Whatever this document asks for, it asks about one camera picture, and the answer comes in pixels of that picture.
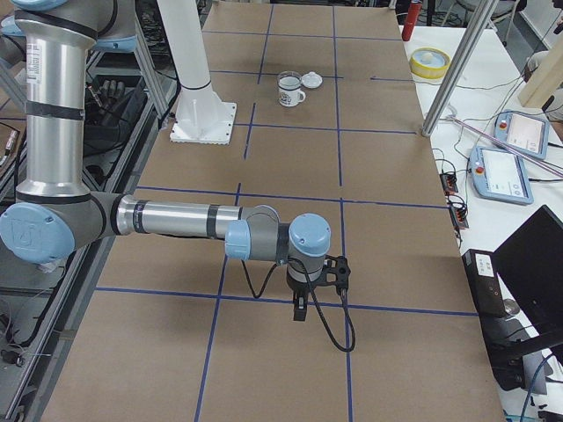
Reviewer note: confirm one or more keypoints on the black monitor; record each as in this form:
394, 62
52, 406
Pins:
530, 265

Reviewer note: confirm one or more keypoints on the clear plastic funnel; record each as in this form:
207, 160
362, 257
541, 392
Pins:
289, 80

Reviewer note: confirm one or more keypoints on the wooden beam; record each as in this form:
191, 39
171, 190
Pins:
545, 80

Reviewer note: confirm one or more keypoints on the far black orange adapter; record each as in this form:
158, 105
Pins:
449, 182

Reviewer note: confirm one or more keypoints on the red bottle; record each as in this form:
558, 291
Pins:
411, 19

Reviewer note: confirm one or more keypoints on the blue teach pendant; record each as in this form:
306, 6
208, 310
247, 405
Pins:
524, 132
500, 175

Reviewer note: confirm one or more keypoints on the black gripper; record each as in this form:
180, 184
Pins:
299, 290

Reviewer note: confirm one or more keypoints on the black orange adapter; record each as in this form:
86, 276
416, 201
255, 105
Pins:
458, 219
449, 182

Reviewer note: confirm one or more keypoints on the aluminium frame post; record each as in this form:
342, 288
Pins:
469, 41

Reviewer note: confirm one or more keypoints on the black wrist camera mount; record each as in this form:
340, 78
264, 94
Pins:
335, 273

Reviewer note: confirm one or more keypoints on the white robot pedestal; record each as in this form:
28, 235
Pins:
201, 116

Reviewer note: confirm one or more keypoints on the white enamel mug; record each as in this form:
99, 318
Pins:
290, 97

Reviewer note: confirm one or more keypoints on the near black orange adapter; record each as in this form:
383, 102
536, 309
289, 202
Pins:
458, 219

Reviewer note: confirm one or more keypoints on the far blue teach pendant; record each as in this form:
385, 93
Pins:
524, 132

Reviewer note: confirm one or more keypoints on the yellow tape roll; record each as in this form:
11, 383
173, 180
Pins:
429, 63

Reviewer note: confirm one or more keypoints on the black computer box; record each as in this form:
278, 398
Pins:
512, 352

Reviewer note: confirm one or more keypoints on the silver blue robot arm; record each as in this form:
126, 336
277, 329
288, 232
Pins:
55, 213

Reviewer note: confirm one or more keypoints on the near blue teach pendant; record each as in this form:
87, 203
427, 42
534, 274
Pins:
500, 175

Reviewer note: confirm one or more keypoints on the black glove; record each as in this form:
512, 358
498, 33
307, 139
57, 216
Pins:
107, 97

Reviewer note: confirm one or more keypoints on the white mug lid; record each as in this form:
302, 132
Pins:
311, 80

